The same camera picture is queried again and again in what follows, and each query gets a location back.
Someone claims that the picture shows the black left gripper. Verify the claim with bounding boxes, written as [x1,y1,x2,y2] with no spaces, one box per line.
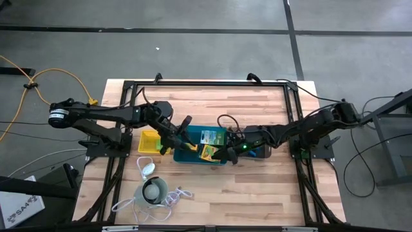
[149,102,194,155]

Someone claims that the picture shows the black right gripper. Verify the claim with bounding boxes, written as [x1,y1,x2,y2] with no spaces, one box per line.
[212,125,275,165]

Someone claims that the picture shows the carded pencil pack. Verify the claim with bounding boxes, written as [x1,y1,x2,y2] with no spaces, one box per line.
[200,128,228,146]

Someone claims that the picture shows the teal plastic bin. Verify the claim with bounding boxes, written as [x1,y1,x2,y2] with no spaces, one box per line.
[173,124,229,166]

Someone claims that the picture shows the yellow plastic basket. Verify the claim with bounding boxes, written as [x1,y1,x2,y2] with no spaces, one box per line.
[138,129,163,155]

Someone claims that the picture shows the dark grey plastic tray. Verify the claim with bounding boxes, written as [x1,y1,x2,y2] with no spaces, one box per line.
[238,144,272,159]

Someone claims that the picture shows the grey lamp with bulb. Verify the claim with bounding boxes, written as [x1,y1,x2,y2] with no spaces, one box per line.
[133,176,169,207]

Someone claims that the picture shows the black equipment stand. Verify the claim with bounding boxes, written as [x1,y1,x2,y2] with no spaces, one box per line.
[0,162,80,200]

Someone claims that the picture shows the black metal table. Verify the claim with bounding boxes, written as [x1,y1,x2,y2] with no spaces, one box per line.
[355,87,412,188]

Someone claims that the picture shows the white cardboard box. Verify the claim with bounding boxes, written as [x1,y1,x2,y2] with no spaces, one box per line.
[0,175,46,229]

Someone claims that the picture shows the black floor stand foot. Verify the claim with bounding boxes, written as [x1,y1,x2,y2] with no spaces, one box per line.
[0,66,36,77]

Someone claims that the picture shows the white inline cord switch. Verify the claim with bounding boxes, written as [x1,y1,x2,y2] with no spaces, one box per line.
[141,162,156,177]

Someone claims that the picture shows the white lamp cable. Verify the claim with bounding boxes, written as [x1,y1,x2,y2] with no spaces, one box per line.
[111,156,194,224]

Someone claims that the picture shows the black aluminium frame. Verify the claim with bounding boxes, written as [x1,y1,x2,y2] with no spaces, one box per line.
[72,79,347,228]

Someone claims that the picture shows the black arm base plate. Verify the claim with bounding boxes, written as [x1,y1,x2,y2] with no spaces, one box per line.
[79,133,133,159]
[288,133,341,159]

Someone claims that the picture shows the yellow extension cord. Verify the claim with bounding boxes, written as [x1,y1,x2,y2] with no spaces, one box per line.
[0,54,99,142]

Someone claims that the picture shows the silver rail bracket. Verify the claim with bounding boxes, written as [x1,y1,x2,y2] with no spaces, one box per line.
[281,226,319,232]
[102,225,139,232]

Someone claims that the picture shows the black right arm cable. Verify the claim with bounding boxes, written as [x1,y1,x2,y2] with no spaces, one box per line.
[276,78,344,104]

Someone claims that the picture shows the looped black floor cable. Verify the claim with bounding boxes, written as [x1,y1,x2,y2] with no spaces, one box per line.
[342,133,412,198]

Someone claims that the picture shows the thin black floor cable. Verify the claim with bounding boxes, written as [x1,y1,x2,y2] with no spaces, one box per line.
[0,130,89,143]
[0,121,52,126]

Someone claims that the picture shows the white floor cable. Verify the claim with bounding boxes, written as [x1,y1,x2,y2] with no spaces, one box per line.
[8,148,88,178]

